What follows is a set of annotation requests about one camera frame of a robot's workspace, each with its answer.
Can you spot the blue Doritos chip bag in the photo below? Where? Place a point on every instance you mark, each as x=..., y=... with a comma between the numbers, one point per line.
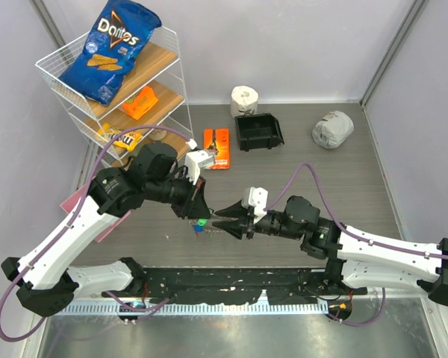
x=117, y=37

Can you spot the grey wrapped paper bundle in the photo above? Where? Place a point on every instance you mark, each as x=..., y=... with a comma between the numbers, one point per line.
x=332, y=130

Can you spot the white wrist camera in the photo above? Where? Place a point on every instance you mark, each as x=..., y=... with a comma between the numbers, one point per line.
x=255, y=198
x=195, y=161

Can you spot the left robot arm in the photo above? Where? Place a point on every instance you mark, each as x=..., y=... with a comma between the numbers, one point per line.
x=46, y=279

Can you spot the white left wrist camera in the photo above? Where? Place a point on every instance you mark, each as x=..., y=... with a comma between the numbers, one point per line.
x=195, y=161

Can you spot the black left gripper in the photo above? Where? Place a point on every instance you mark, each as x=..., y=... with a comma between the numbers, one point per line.
x=196, y=206

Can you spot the pink plastic tray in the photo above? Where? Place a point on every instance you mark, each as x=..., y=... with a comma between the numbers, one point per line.
x=73, y=200

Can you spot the yellow M&M candy bag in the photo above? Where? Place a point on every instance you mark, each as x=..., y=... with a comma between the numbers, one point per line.
x=126, y=141

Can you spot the orange snack box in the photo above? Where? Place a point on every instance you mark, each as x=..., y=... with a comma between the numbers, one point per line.
x=139, y=104

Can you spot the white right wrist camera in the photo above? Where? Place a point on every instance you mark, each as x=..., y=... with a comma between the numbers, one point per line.
x=255, y=198

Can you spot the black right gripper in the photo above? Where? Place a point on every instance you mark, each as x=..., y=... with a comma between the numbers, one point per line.
x=237, y=227

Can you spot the orange razor box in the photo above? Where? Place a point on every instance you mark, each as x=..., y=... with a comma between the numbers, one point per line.
x=217, y=141

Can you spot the black plastic storage bin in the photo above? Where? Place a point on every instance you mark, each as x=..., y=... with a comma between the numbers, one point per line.
x=258, y=131

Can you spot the white wire wooden shelf rack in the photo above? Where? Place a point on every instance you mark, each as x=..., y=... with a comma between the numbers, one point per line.
x=158, y=67

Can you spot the white toilet paper roll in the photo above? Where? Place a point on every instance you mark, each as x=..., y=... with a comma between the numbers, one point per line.
x=244, y=101

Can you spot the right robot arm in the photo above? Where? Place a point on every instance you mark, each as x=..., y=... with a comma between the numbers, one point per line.
x=355, y=259

